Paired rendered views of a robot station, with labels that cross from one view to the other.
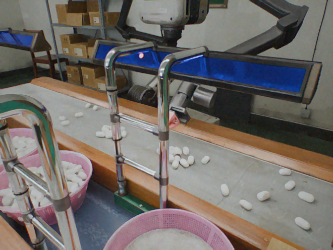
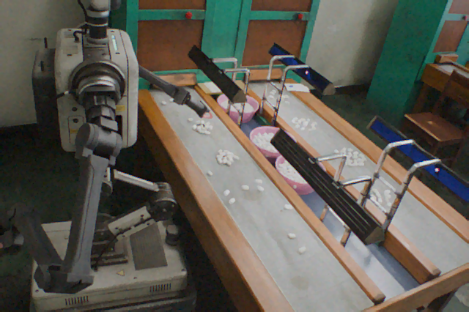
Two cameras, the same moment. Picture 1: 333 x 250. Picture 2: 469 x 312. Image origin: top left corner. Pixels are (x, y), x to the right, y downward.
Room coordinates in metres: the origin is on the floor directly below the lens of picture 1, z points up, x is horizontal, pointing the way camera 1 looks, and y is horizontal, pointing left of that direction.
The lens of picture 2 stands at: (2.46, 0.91, 1.94)
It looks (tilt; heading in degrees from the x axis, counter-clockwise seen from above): 34 degrees down; 203
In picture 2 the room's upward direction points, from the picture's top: 10 degrees clockwise
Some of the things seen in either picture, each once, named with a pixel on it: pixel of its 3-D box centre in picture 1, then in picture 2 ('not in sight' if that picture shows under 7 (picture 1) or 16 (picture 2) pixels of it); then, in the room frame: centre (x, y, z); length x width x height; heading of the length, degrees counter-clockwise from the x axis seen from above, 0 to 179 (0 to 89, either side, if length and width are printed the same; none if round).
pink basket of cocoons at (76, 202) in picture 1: (47, 188); (272, 146); (0.55, 0.35, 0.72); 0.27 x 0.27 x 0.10
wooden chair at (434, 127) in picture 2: not in sight; (437, 126); (-1.19, 1.29, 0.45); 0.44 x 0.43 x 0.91; 51
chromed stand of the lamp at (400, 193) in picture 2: not in sight; (395, 192); (0.80, 1.04, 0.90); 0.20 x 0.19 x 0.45; 54
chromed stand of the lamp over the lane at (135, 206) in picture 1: (159, 134); (224, 99); (0.56, 0.02, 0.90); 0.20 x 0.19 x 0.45; 54
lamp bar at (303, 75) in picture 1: (179, 61); (215, 70); (0.62, -0.03, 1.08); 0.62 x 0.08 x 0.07; 54
